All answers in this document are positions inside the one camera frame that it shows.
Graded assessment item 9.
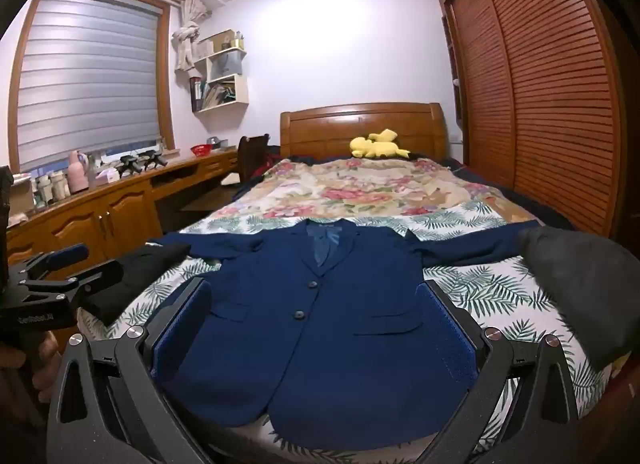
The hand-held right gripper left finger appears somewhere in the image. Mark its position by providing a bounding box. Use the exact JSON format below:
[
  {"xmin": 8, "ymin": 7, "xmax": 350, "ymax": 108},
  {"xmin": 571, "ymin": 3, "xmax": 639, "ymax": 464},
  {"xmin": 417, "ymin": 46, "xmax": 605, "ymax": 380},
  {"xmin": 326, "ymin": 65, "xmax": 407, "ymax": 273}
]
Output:
[{"xmin": 45, "ymin": 277, "xmax": 221, "ymax": 464}]

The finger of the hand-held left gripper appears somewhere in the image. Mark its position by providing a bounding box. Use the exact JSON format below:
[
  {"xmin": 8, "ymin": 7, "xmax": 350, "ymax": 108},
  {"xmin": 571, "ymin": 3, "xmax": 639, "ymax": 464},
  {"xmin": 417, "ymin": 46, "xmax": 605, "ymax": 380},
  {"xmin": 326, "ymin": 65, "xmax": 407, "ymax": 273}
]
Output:
[
  {"xmin": 10, "ymin": 243, "xmax": 90, "ymax": 287},
  {"xmin": 22, "ymin": 260, "xmax": 125, "ymax": 306}
]

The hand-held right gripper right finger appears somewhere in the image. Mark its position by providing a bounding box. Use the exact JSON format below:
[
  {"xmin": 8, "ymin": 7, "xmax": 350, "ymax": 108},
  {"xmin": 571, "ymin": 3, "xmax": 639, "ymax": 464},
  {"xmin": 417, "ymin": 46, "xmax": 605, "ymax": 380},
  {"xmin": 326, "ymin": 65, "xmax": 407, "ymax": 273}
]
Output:
[{"xmin": 422, "ymin": 279, "xmax": 587, "ymax": 464}]

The navy blue suit jacket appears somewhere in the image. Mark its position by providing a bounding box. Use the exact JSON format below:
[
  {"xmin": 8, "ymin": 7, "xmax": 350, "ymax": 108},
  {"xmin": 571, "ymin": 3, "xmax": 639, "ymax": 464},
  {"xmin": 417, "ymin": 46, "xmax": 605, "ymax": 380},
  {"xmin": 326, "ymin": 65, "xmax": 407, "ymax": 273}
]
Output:
[{"xmin": 145, "ymin": 218, "xmax": 543, "ymax": 450}]

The person's left hand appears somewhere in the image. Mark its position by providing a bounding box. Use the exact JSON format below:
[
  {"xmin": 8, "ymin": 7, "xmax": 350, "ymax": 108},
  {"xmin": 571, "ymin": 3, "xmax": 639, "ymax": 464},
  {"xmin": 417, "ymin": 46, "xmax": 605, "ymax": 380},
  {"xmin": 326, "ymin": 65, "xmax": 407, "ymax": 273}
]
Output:
[{"xmin": 0, "ymin": 331, "xmax": 63, "ymax": 405}]

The black garment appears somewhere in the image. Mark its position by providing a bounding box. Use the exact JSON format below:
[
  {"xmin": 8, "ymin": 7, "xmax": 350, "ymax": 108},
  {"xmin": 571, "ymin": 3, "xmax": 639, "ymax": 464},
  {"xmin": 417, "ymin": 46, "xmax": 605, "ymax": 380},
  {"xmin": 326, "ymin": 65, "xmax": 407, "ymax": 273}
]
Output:
[{"xmin": 80, "ymin": 243, "xmax": 193, "ymax": 325}]

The leaf print bed sheet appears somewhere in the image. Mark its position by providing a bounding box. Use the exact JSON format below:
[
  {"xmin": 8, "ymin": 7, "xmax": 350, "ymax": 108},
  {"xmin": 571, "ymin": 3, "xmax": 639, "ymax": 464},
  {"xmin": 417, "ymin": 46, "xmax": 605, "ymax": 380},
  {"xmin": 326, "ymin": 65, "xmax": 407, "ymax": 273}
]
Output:
[{"xmin": 77, "ymin": 204, "xmax": 626, "ymax": 464}]

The wooden desk cabinet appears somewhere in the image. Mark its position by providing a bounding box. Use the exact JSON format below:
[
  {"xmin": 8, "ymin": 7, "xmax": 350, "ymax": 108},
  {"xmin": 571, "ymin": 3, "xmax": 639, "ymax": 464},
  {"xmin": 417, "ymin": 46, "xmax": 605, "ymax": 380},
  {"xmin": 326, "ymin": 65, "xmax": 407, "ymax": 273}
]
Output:
[{"xmin": 0, "ymin": 147, "xmax": 241, "ymax": 295}]

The pink thermos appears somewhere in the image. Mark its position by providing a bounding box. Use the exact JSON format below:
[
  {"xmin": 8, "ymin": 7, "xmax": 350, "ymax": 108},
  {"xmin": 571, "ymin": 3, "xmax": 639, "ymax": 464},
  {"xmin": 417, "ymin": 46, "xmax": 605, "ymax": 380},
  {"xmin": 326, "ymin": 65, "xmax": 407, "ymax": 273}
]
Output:
[{"xmin": 66, "ymin": 149, "xmax": 91, "ymax": 194}]

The dark grey garment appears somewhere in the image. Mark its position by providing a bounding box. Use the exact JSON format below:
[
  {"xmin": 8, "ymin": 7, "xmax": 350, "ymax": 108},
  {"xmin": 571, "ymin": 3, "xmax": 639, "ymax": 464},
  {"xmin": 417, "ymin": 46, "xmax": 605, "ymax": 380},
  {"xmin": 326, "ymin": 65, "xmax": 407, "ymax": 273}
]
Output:
[{"xmin": 517, "ymin": 225, "xmax": 640, "ymax": 375}]

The floral blanket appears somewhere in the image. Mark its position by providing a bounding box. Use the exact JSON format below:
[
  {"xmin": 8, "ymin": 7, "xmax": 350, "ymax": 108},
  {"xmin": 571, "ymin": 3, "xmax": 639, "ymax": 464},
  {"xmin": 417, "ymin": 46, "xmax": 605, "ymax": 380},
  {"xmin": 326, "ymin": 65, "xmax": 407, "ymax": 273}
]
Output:
[{"xmin": 207, "ymin": 157, "xmax": 541, "ymax": 235}]

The window with grey blind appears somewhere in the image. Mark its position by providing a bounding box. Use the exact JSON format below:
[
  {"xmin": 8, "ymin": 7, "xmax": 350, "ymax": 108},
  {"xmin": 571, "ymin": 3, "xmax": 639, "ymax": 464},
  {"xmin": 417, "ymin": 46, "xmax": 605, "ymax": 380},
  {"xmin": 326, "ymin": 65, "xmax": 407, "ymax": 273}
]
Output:
[{"xmin": 7, "ymin": 0, "xmax": 176, "ymax": 175}]

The red cloth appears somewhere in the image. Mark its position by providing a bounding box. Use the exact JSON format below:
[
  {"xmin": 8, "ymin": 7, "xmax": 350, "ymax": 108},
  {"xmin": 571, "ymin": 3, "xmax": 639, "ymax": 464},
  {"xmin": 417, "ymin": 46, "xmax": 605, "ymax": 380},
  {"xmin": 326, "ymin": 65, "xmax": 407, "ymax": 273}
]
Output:
[{"xmin": 250, "ymin": 151, "xmax": 282, "ymax": 183}]

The dark wooden chair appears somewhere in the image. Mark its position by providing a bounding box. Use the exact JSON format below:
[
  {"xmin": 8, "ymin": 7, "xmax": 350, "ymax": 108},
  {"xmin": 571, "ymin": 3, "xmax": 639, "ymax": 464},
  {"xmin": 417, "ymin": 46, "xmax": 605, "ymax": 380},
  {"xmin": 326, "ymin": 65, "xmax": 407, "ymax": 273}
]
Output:
[{"xmin": 220, "ymin": 134, "xmax": 272, "ymax": 190}]

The yellow plush toy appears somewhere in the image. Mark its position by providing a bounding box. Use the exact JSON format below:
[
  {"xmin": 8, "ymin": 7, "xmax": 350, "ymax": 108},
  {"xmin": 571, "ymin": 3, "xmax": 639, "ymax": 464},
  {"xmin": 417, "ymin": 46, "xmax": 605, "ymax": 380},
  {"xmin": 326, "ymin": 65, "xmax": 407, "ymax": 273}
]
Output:
[{"xmin": 349, "ymin": 128, "xmax": 412, "ymax": 160}]

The wooden headboard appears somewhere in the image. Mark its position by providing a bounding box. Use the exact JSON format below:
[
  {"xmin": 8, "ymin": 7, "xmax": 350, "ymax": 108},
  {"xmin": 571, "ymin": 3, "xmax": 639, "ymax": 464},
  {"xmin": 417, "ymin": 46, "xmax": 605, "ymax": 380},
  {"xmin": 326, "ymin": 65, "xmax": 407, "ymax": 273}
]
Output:
[{"xmin": 280, "ymin": 103, "xmax": 447, "ymax": 162}]

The tied beige curtain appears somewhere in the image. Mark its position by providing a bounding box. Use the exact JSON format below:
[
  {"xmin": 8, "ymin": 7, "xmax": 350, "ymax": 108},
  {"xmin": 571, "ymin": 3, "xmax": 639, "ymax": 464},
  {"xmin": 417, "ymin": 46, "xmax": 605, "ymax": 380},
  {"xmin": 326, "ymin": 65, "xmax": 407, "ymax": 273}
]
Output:
[{"xmin": 171, "ymin": 0, "xmax": 211, "ymax": 72}]

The wooden louvered wardrobe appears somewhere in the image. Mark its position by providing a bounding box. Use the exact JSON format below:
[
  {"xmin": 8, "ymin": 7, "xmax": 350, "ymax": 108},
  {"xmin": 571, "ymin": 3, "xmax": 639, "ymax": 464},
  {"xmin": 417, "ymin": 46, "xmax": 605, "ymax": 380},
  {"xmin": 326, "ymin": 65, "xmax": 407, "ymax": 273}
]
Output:
[{"xmin": 431, "ymin": 0, "xmax": 640, "ymax": 265}]

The white wall shelf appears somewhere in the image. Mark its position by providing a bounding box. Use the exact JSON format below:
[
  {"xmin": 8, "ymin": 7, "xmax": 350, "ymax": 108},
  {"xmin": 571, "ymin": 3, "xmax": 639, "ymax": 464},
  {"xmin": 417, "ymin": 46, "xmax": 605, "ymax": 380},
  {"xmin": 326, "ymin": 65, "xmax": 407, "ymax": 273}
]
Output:
[{"xmin": 189, "ymin": 29, "xmax": 250, "ymax": 114}]

